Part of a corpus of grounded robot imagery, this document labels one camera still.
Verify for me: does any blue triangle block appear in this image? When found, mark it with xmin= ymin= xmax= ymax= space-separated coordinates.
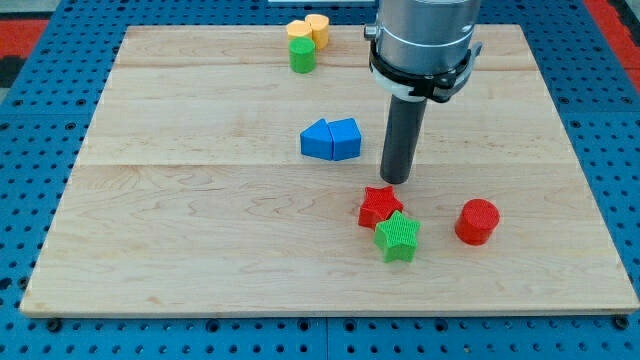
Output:
xmin=300 ymin=118 xmax=333 ymax=160

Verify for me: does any yellow heart block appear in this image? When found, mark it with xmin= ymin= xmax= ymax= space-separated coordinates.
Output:
xmin=305 ymin=14 xmax=330 ymax=50

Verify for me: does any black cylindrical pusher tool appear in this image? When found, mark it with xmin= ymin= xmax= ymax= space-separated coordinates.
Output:
xmin=380 ymin=95 xmax=426 ymax=185

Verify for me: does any yellow hexagon block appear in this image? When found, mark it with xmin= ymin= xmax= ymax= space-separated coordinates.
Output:
xmin=285 ymin=20 xmax=312 ymax=40

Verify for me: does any wooden board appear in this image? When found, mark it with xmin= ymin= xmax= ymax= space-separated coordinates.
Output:
xmin=21 ymin=25 xmax=639 ymax=318

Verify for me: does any red cylinder block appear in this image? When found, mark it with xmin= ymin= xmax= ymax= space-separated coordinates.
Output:
xmin=454 ymin=198 xmax=500 ymax=246

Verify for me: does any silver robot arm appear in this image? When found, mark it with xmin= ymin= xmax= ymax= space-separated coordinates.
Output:
xmin=363 ymin=0 xmax=482 ymax=103

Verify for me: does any green cylinder block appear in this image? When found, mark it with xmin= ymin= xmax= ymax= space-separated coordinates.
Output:
xmin=288 ymin=37 xmax=316 ymax=74

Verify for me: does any red star block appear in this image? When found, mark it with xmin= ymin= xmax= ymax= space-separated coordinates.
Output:
xmin=358 ymin=186 xmax=404 ymax=229

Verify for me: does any green star block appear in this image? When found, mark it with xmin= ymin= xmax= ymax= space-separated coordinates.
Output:
xmin=374 ymin=210 xmax=421 ymax=263

